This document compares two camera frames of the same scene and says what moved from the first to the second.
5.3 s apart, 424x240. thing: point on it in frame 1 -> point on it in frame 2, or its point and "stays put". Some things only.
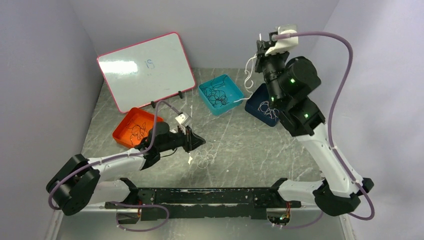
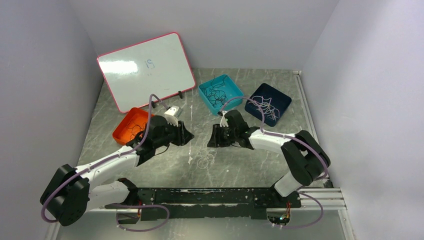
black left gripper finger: (196, 141) -> (184, 135)
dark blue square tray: (258, 105) stays put
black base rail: (204, 203) stays put
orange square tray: (135, 127) stays put
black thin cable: (215, 96) stays put
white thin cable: (252, 88) -> (264, 103)
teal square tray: (220, 95) stays put
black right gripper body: (272, 65) -> (223, 136)
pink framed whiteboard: (147, 72) stays put
